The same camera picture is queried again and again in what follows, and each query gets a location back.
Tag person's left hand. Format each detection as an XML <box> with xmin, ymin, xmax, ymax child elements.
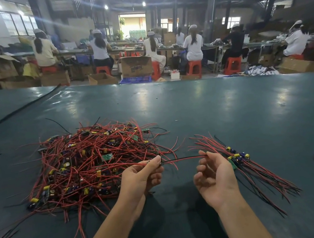
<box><xmin>113</xmin><ymin>154</ymin><xmax>172</xmax><ymax>219</ymax></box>

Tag person's right hand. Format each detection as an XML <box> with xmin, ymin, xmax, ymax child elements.
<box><xmin>189</xmin><ymin>145</ymin><xmax>243</xmax><ymax>215</ymax></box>

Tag red wire with yellow connector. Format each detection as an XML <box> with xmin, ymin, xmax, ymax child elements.
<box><xmin>120</xmin><ymin>151</ymin><xmax>208</xmax><ymax>173</ymax></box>

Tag sorted bundle of wired boards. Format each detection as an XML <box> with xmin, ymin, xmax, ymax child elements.
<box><xmin>189</xmin><ymin>121</ymin><xmax>305</xmax><ymax>229</ymax></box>

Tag pile of red-wired boards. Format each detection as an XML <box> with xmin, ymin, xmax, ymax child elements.
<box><xmin>0</xmin><ymin>110</ymin><xmax>193</xmax><ymax>238</ymax></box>

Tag dark green table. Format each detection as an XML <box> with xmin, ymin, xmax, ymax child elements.
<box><xmin>0</xmin><ymin>40</ymin><xmax>314</xmax><ymax>238</ymax></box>

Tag blue plastic crate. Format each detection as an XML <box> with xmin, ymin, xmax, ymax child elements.
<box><xmin>119</xmin><ymin>74</ymin><xmax>154</xmax><ymax>87</ymax></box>

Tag heap of black white items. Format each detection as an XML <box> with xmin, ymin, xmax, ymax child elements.
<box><xmin>245</xmin><ymin>62</ymin><xmax>280</xmax><ymax>79</ymax></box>

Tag yellow sack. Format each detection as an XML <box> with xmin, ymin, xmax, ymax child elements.
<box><xmin>22</xmin><ymin>61</ymin><xmax>42</xmax><ymax>80</ymax></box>

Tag grid window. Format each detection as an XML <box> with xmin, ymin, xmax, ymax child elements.
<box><xmin>0</xmin><ymin>0</ymin><xmax>39</xmax><ymax>40</ymax></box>

